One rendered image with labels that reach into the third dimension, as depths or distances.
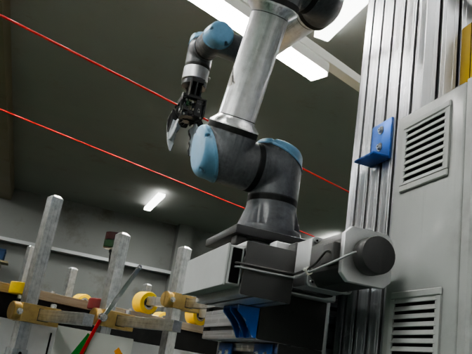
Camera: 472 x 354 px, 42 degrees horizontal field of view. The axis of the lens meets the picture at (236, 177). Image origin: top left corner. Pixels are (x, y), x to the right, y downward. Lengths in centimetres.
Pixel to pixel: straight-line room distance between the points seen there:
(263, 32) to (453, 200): 60
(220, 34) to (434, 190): 88
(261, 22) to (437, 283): 69
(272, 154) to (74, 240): 1063
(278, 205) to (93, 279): 1059
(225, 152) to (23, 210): 1074
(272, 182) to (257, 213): 8
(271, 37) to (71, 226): 1074
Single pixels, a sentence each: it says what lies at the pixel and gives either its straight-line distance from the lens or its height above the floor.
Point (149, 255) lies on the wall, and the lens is 1207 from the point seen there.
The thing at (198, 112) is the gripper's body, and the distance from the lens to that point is 169.
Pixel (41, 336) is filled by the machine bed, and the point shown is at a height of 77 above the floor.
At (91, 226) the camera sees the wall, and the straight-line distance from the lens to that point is 1198.
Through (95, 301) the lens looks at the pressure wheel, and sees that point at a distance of 201.
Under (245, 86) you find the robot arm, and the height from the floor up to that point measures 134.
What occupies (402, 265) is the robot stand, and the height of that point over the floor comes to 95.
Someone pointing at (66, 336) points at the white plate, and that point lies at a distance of 184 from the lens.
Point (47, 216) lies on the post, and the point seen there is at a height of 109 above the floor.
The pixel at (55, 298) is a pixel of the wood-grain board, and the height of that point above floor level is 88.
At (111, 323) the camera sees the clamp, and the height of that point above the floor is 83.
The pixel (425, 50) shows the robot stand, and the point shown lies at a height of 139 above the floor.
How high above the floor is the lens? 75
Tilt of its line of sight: 18 degrees up
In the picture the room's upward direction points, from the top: 9 degrees clockwise
